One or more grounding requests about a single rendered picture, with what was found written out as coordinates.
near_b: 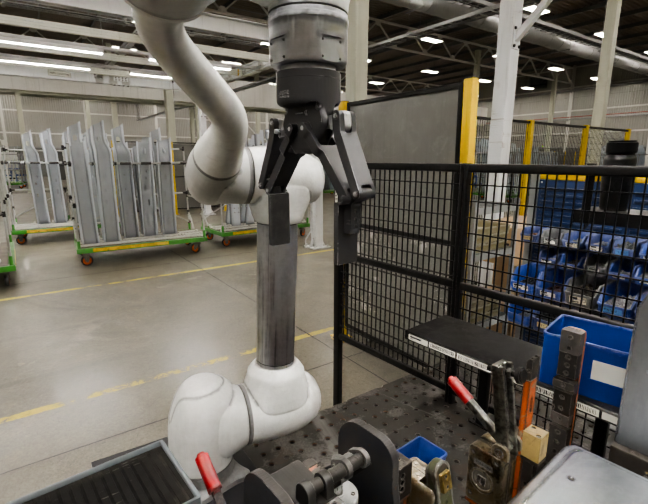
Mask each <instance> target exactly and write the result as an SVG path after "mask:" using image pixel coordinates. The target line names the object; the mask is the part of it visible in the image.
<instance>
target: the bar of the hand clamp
mask: <svg viewBox="0 0 648 504"><path fill-rule="evenodd" d="M487 370H488V371H491V373H492V386H493V403H494V419H495V435H496V443H500V444H502V445H504V446H505V447H507V449H508V450H509V453H510V454H512V455H515V456H517V455H518V442H517V425H516V407H515V389H514V380H515V382H516V383H517V384H520V385H522V384H524V383H525V382H526V380H527V371H526V370H525V368H523V367H518V368H517V369H516V370H515V371H514V369H513V362H510V361H507V360H503V359H501V360H499V361H498V362H496V363H494V364H492V365H488V366H487ZM509 441H510V442H511V443H512V445H513V446H514V447H513V449H512V450H511V451H510V446H509Z"/></svg>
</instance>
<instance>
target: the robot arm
mask: <svg viewBox="0 0 648 504"><path fill-rule="evenodd" d="M123 1H124V2H126V3H127V4H128V5H129V6H130V7H131V11H132V16H133V19H134V23H135V26H136V29H137V31H138V34H139V36H140V38H141V40H142V42H143V44H144V46H145V47H146V49H147V50H148V52H149V53H150V55H151V56H152V57H153V58H154V60H155V61H156V62H157V63H158V64H159V66H160V67H161V68H162V69H163V70H164V71H165V72H166V73H167V74H168V75H169V77H170V78H171V79H172V80H173V81H174V82H175V83H176V84H177V85H178V86H179V87H180V88H181V89H182V90H183V91H184V93H185V94H186V95H187V96H188V97H189V98H190V99H191V100H192V101H193V102H194V103H195V104H196V105H197V106H198V107H199V108H200V110H201V111H202V112H203V113H204V114H205V115H206V116H207V117H208V118H209V120H210V121H211V125H210V127H209V128H208V129H207V131H206V132H205V133H204V134H203V136H202V137H201V138H200V139H199V140H198V141H197V143H196V145H195V147H194V148H193V150H192V151H191V153H190V155H189V157H188V161H187V164H186V170H185V178H186V183H187V188H188V190H189V192H190V194H191V196H192V197H193V198H194V199H195V200H196V201H198V202H199V203H202V204H205V205H218V204H220V203H221V204H249V207H250V210H251V214H252V216H253V218H254V220H255V221H256V222H257V342H256V358H255V359H254V360H253V361H252V362H251V363H250V365H249V366H248V369H247V373H246V376H245V379H244V383H241V384H237V385H235V384H231V382H230V381H229V380H228V379H227V378H225V377H223V376H222V375H219V374H215V373H208V372H205V373H198V374H195V375H192V376H190V377H189V378H187V379H186V380H185V381H184V382H183V383H182V384H181V385H180V386H179V387H178V389H177V391H176V393H175V395H174V397H173V400H172V403H171V407H170V411H169V417H168V447H169V449H170V451H171V452H172V454H173V455H174V457H175V458H176V460H177V461H178V462H179V464H180V465H181V467H182V468H183V470H184V471H185V473H186V474H187V476H188V477H189V479H190V480H191V481H192V483H193V484H194V486H195V487H196V489H197V490H198V492H199V493H200V495H201V502H202V504H207V503H208V502H210V501H211V500H213V497H212V495H209V494H208V492H207V489H206V487H205V484H204V482H203V479H202V477H201V474H200V472H199V469H198V467H197V464H196V462H195V459H196V457H197V454H198V453H200V452H202V451H204V452H207V453H208V454H209V456H210V459H211V461H212V464H213V466H214V468H215V471H216V473H217V475H218V478H219V480H220V482H221V484H222V488H221V492H222V494H223V493H224V492H226V491H227V490H229V489H230V488H232V487H234V486H235V485H237V484H239V483H241V482H244V479H245V476H246V475H247V474H248V473H250V471H249V469H247V468H245V467H243V466H241V465H240V464H239V463H238V462H236V461H235V460H234V459H233V454H235V453H236V452H238V451H239V450H240V449H242V448H243V447H245V446H246V445H250V444H254V443H260V442H265V441H269V440H272V439H276V438H279V437H282V436H285V435H288V434H290V433H293V432H295V431H297V430H299V429H301V428H303V427H304V426H306V425H307V424H308V423H309V422H311V421H312V420H313V419H314V418H315V417H316V415H317V413H318V411H319V409H320V406H321V393H320V389H319V386H318V384H317V382H316V380H315V379H314V377H313V376H312V375H310V374H309V373H308V372H306V371H304V367H303V365H302V363H301V362H300V361H299V360H298V359H297V358H296V357H295V356H294V349H295V309H296V282H297V247H298V223H300V222H301V221H302V219H303V217H304V215H305V212H306V209H307V207H308V205H309V204H311V203H313V202H315V201H316V200H317V199H318V198H319V197H320V195H321V193H322V191H323V188H324V183H325V176H324V171H323V168H324V170H325V172H326V174H327V176H328V178H329V180H330V181H331V183H332V185H333V187H334V189H335V191H336V193H337V195H338V197H339V200H338V201H337V202H334V264H336V265H343V264H347V263H352V262H356V261H357V236H358V233H359V230H360V206H361V203H362V202H363V201H365V200H368V199H373V198H374V197H375V195H376V191H375V188H374V185H373V182H372V178H371V175H370V172H369V169H368V166H367V163H366V160H365V157H364V153H363V150H362V147H361V144H360V141H359V138H358V135H357V129H356V115H355V113H354V112H353V111H343V110H334V108H336V107H338V106H339V105H340V102H341V73H340V72H338V71H341V70H343V69H344V68H345V67H346V66H347V39H348V25H349V21H348V9H349V2H350V0H250V1H252V2H254V3H257V4H259V5H261V6H263V7H266V8H268V28H269V62H270V65H271V67H272V68H273V69H275V70H278V72H276V101H277V104H278V105H279V106H280V107H283V108H284V109H285V118H284V119H279V118H271V119H270V122H269V138H268V142H267V146H253V147H245V144H246V139H247V134H248V120H247V115H246V112H245V109H244V107H243V105H242V103H241V101H240V100H239V98H238V97H237V95H236V94H235V93H234V91H233V90H232V89H231V88H230V86H229V85H228V84H227V83H226V82H225V80H224V79H223V78H222V77H221V75H220V74H219V73H218V72H217V71H216V69H215V68H214V67H213V66H212V65H211V63H210V62H209V61H208V60H207V59H206V57H205V56H204V55H203V54H202V53H201V51H200V50H199V49H198V48H197V46H196V45H195V44H194V43H193V42H192V40H191V39H190V37H189V36H188V34H187V33H186V31H185V28H184V23H186V22H189V21H192V20H195V19H196V18H198V17H199V16H201V15H202V14H203V12H204V11H205V10H206V8H207V6H208V5H210V4H211V3H213V2H215V1H216V0H123ZM278 136H279V137H278ZM308 154H313V155H314V156H316V157H318V158H319V160H320V162H321V164H322V166H323V168H322V166H321V164H320V163H319V162H318V161H317V160H316V159H315V158H313V157H312V156H310V155H308ZM361 185H362V186H363V188H361ZM348 192H349V193H348Z"/></svg>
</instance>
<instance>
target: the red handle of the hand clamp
mask: <svg viewBox="0 0 648 504"><path fill-rule="evenodd" d="M447 383H448V385H449V386H450V387H451V388H452V390H453V391H454V392H455V393H456V394H457V396H458V397H459V398H460V399H461V401H462V402H463V403H464V404H465V405H467V407H468V408H469V409H470V410H471V411H472V413H473V414H474V415H475V416H476V417H477V419H478V420H479V421H480V422H481V424H482V425H483V426H484V427H485V428H486V430H487V431H488V432H489V433H490V435H491V436H492V437H493V438H494V439H495V441H496V435H495V424H494V422H493V421H492V420H491V419H490V418H489V416H488V415H487V414H486V413H485V412H484V410H483V409H482V408H481V407H480V406H479V404H478V403H477V402H476V401H475V400H474V397H473V396H472V395H471V393H470V392H469V391H468V390H467V389H466V388H465V386H464V385H463V384H462V383H461V382H460V380H459V379H458V378H457V377H456V376H454V377H453V376H450V377H449V378H448V382H447Z"/></svg>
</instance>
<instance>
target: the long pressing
mask: <svg viewBox="0 0 648 504"><path fill-rule="evenodd" d="M568 477H571V478H573V479H574V481H572V480H569V479H568ZM507 504H648V479H647V478H645V477H642V476H640V475H638V474H636V473H634V472H632V471H630V470H628V469H626V468H623V467H621V466H619V465H617V464H615V463H613V462H611V461H609V460H607V459H604V458H602V457H600V456H598V455H596V454H594V453H592V452H589V451H587V450H585V449H583V448H581V447H579V446H576V445H568V446H565V447H563V448H562V449H561V450H560V451H559V452H558V453H557V454H556V455H555V456H554V457H553V458H552V459H551V460H550V461H549V462H548V463H547V464H546V465H545V466H544V467H543V468H542V469H541V470H540V471H539V472H538V473H537V474H536V475H535V476H534V477H533V478H532V479H531V480H530V481H529V482H528V483H527V484H526V485H525V486H524V487H523V488H522V489H521V490H520V491H519V492H518V493H517V494H516V495H515V496H514V497H513V498H512V499H511V500H510V501H509V502H508V503H507Z"/></svg>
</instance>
